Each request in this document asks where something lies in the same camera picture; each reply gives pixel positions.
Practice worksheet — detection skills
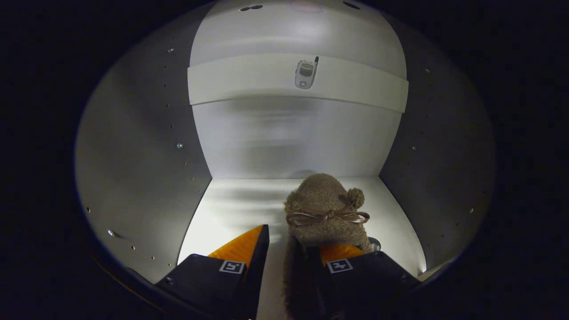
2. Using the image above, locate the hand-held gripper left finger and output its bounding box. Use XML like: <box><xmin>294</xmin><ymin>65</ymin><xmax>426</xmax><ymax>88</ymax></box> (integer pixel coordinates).
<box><xmin>156</xmin><ymin>224</ymin><xmax>270</xmax><ymax>320</ymax></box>

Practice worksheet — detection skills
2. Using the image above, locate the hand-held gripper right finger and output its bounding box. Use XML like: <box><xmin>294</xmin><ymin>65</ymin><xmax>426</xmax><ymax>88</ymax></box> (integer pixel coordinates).
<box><xmin>318</xmin><ymin>244</ymin><xmax>421</xmax><ymax>320</ymax></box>

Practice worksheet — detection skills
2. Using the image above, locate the brown fuzzy shoe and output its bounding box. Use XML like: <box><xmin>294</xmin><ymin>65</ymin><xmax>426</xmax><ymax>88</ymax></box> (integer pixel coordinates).
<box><xmin>283</xmin><ymin>173</ymin><xmax>382</xmax><ymax>320</ymax></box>

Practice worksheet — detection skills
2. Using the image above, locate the grey shoe cabinet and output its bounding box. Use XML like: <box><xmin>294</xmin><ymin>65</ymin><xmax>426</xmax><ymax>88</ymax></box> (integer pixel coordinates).
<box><xmin>75</xmin><ymin>0</ymin><xmax>496</xmax><ymax>285</ymax></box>

